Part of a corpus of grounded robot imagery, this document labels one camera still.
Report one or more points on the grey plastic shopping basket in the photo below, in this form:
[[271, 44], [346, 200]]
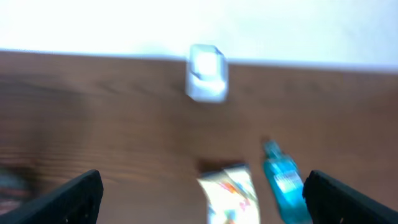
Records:
[[15, 191]]

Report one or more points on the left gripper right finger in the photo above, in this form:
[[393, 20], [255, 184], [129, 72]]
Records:
[[330, 201]]

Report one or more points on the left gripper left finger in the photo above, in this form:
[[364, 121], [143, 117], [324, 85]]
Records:
[[77, 201]]

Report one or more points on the white barcode scanner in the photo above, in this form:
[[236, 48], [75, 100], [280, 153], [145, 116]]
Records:
[[207, 78]]

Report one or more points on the yellow snack bag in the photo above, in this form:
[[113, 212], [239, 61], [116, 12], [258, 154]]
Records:
[[231, 196]]

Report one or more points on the teal mouthwash bottle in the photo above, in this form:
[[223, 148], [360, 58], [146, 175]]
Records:
[[286, 184]]

